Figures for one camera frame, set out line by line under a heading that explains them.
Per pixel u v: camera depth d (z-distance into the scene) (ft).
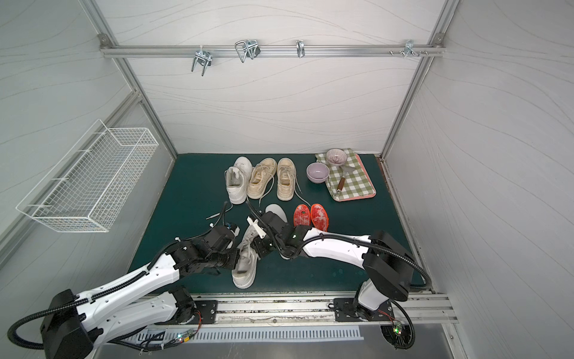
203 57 2.57
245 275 2.38
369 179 3.58
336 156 3.87
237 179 3.35
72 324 1.30
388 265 1.43
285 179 3.49
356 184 3.55
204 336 2.30
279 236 2.00
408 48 2.51
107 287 1.47
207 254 1.95
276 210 3.28
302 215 3.20
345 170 3.74
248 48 2.52
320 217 3.15
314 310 2.48
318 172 3.64
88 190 2.24
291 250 1.91
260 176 3.42
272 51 2.60
